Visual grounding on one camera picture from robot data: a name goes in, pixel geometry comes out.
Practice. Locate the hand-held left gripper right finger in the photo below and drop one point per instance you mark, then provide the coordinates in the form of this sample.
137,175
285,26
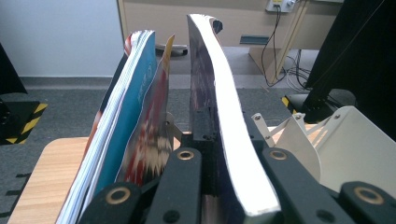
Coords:
253,130

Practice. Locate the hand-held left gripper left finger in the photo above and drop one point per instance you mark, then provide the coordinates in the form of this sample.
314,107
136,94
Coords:
202,124

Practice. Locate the thick blue book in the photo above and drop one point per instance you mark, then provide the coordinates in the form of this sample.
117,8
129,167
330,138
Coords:
230,109

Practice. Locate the white expandable metal book rack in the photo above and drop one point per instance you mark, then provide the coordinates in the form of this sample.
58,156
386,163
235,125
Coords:
348,146

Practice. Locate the black stand with striped base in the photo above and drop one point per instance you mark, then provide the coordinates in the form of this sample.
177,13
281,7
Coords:
18,118
311,102

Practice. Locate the teal cover book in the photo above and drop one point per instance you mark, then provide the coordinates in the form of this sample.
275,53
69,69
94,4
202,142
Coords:
140,93

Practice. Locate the light wooden desk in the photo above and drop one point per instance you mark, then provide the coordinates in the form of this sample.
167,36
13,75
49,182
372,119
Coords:
146,15

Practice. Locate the white power socket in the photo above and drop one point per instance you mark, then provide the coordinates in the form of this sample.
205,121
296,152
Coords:
277,4

